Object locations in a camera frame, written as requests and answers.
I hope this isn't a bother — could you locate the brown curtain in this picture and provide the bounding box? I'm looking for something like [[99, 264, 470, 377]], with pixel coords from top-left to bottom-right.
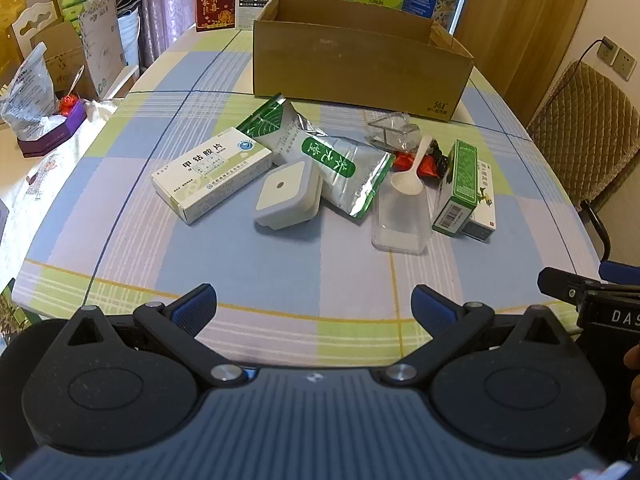
[[454, 0, 587, 125]]

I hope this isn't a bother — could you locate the wall power socket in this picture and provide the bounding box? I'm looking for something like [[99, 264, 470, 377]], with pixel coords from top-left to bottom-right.
[[597, 36, 637, 81]]

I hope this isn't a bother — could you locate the quilted brown chair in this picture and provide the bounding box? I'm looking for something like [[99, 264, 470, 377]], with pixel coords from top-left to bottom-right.
[[527, 61, 639, 260]]

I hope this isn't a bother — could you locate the brown cardboard box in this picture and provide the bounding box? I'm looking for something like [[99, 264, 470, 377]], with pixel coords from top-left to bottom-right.
[[253, 0, 474, 122]]

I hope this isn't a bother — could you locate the white grey square container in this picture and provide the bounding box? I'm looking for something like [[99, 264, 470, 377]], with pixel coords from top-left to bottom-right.
[[254, 157, 323, 231]]

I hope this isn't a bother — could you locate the white plastic spoon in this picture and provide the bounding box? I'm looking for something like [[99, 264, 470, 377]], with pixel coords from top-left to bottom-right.
[[390, 134, 433, 196]]

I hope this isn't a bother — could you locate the purple box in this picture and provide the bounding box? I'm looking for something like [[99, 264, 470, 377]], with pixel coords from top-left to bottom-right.
[[17, 100, 87, 158]]

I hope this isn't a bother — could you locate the silver green tea pouch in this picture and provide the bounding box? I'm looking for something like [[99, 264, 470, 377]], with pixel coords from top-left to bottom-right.
[[238, 94, 395, 219]]

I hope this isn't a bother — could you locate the clear packaged wire rack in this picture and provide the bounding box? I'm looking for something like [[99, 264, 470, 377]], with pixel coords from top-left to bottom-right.
[[366, 112, 422, 153]]

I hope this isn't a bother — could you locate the crumpled clear plastic bag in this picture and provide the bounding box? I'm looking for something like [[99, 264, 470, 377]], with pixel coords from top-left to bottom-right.
[[1, 42, 65, 141]]

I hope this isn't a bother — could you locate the clear plastic cup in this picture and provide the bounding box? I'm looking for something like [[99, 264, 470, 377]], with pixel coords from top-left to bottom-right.
[[371, 177, 431, 255]]

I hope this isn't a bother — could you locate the white ointment box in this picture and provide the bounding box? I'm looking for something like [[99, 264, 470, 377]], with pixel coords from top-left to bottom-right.
[[460, 160, 497, 242]]

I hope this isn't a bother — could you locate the black audio cable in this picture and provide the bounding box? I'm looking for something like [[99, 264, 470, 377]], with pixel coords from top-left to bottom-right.
[[429, 138, 456, 183]]

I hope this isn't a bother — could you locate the brown paper bag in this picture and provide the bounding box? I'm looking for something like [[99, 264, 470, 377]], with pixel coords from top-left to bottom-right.
[[30, 0, 125, 101]]

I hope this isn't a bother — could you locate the white green medicine box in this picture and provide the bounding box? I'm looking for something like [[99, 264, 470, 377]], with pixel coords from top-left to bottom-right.
[[152, 128, 272, 224]]

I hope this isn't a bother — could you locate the red candy packet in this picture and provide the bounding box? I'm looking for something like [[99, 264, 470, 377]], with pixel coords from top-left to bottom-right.
[[393, 152, 440, 179]]

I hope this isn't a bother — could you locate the yellow plastic bag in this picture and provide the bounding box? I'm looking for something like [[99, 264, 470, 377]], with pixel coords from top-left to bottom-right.
[[0, 0, 26, 66]]

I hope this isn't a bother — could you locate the right hand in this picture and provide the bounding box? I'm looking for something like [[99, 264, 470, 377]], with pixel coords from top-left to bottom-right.
[[624, 346, 640, 438]]

